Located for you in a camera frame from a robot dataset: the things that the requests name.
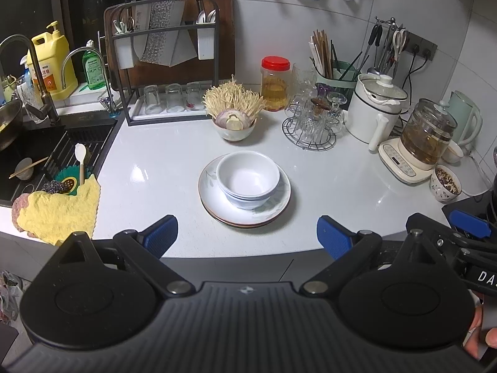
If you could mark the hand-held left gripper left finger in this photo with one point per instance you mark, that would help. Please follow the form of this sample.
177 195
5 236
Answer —
161 233

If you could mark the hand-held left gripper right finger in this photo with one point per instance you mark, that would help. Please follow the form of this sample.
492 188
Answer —
334 237

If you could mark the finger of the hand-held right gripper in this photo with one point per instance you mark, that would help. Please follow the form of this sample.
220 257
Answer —
471 223

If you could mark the white leaf-print plate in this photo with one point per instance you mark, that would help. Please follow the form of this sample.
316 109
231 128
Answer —
233 222
207 194

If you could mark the pale blue plastic bowl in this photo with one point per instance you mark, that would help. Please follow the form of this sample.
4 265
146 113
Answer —
242 199
244 206

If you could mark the plain white bowl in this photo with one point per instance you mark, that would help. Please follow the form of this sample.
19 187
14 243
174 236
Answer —
248 175

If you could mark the person's right hand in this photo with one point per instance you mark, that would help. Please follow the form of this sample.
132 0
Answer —
481 344

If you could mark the black induction cooktop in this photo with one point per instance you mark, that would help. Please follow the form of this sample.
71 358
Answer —
466 206

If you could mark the patterned bowl of chili flakes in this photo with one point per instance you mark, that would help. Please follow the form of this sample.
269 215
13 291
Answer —
445 184

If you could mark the dark metal cooking pot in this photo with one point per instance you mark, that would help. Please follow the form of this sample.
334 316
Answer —
496 167

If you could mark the small white tea cup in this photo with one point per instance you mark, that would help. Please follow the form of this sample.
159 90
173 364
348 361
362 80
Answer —
452 152

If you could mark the glass health kettle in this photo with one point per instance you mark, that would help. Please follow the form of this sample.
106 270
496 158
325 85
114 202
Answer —
421 143

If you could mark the mint green electric kettle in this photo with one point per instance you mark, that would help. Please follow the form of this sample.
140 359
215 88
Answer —
464 122

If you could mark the yellow dish cloth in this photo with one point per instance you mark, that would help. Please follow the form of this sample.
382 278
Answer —
62 209

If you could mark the green sunflower mat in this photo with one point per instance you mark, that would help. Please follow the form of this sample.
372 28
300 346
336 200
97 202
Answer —
68 182

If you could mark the white silicone spatula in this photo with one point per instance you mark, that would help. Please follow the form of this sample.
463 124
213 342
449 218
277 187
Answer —
80 153

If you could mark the black sink drain rack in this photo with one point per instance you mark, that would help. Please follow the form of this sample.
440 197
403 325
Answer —
93 140

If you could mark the steel wool scrubber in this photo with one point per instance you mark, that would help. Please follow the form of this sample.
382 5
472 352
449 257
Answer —
52 187

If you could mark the white ceramic vegetable bowl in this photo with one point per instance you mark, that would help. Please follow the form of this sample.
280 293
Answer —
234 134

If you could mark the white drip tray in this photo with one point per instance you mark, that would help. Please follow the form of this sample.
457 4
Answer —
136 110

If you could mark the white electric cooking pot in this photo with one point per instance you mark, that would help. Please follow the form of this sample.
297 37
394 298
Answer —
369 114

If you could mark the halved purple onion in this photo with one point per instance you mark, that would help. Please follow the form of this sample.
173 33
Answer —
222 118

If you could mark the ginger slice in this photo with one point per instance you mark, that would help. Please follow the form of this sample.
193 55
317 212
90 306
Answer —
234 121

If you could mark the clear glass tumbler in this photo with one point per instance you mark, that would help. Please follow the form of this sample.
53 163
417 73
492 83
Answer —
174 97
193 95
152 99

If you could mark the black metal knife rack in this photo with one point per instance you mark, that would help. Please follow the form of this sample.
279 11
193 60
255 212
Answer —
123 101

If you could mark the cluster of crystal glasses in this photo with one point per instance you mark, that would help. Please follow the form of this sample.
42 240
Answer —
310 101

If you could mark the wooden chopsticks pair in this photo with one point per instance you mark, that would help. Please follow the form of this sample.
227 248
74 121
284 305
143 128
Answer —
39 162

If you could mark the small dish brush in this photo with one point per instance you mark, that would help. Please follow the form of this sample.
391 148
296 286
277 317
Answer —
105 103

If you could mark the pink cloth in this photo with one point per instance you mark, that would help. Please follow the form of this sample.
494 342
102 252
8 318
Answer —
17 211

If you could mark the enoki mushroom bunch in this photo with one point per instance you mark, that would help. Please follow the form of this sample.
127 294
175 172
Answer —
233 99

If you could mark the round sink strainer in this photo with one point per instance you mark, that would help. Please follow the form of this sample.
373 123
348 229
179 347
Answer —
24 163

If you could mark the green chopstick holder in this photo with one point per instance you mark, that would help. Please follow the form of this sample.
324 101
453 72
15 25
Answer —
337 79

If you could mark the plastic bag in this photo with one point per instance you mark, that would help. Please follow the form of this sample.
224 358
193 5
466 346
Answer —
9 295

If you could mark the red-lid glass jar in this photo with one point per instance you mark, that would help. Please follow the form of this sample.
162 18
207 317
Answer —
275 83

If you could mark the black kitchen sink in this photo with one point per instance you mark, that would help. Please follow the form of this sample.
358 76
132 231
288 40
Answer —
23 140

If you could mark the bundle of black chopsticks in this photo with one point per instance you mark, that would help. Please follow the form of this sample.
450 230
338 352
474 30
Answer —
349 66

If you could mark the green dish soap bottle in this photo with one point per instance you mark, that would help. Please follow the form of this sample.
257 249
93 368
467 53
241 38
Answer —
93 68

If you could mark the bundle of wooden chopsticks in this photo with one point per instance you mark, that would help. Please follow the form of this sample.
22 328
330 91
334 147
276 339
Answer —
322 52

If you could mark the plain steel kitchen knife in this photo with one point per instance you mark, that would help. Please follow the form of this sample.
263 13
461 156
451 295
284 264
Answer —
182 48

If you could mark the steel wok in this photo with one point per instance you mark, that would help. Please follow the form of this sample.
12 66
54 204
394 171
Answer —
9 124

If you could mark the dark kitchen faucet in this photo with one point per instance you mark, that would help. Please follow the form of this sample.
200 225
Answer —
40 89

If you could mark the white cutlery cup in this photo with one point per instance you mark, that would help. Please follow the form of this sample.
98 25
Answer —
123 48
205 40

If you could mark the chrome gooseneck faucet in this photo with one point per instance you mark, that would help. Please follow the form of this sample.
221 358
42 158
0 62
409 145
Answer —
66 62

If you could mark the kitchen scissors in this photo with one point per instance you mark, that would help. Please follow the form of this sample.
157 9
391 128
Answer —
398 40

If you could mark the hammered steel cleaver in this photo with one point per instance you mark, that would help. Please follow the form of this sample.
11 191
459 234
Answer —
155 35

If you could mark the yellow detergent bottle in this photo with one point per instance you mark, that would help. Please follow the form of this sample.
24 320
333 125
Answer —
52 62

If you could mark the wooden cutting board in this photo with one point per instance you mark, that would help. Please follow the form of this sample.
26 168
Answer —
227 39

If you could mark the pale green teapot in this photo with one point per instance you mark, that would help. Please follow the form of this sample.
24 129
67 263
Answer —
7 85

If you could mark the metal utensil hook rack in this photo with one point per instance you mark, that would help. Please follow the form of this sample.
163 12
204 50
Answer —
388 22

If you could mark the dark wall outlet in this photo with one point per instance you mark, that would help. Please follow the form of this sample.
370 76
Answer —
421 46

